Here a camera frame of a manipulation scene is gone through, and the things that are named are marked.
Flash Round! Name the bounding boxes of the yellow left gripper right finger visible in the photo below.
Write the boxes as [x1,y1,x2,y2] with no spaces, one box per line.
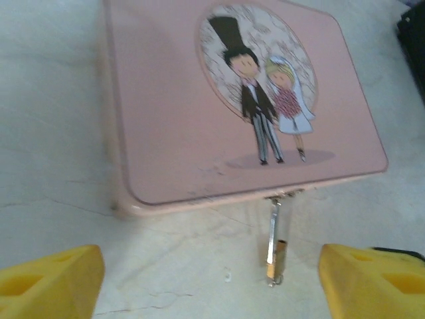
[317,243,425,319]

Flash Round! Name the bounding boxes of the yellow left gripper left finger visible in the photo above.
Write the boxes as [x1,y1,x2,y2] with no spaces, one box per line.
[0,245,106,319]

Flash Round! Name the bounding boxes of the small brass padlock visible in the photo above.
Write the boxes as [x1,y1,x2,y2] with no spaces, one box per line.
[264,195,289,288]

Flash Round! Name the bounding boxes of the pink wedding couple tin box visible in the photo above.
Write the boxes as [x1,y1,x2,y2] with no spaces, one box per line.
[99,0,389,219]

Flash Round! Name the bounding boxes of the black briefcase with metal latches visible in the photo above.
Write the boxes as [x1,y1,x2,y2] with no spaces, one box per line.
[396,0,425,100]

